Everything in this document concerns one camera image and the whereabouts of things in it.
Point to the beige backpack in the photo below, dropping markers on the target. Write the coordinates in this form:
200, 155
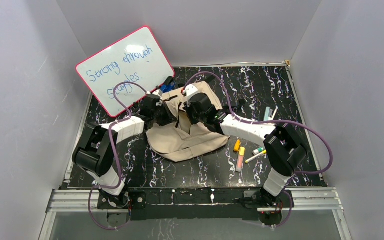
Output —
182, 141

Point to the orange highlighter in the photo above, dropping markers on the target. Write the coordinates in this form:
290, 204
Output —
237, 146

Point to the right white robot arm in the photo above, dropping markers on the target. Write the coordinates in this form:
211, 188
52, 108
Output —
284, 146

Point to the pink framed whiteboard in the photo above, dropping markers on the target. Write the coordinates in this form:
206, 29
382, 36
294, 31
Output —
120, 74

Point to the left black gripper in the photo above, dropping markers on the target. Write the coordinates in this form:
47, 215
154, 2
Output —
165, 117

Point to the yellow pink highlighter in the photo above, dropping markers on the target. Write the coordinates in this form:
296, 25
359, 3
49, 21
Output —
240, 159

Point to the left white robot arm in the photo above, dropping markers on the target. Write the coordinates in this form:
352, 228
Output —
96, 151

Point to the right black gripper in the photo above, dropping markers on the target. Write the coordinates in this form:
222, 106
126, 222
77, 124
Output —
188, 107

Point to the yellow white pen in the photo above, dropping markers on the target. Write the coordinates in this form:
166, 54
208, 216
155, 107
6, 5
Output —
260, 154

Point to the light blue eraser box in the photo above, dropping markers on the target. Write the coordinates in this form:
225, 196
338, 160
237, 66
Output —
270, 113

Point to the black base frame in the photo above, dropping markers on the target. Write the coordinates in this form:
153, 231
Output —
247, 204

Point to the aluminium rail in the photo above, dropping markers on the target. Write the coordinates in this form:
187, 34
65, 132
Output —
82, 200

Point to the green white glue stick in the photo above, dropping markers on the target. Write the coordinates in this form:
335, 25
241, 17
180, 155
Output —
258, 150

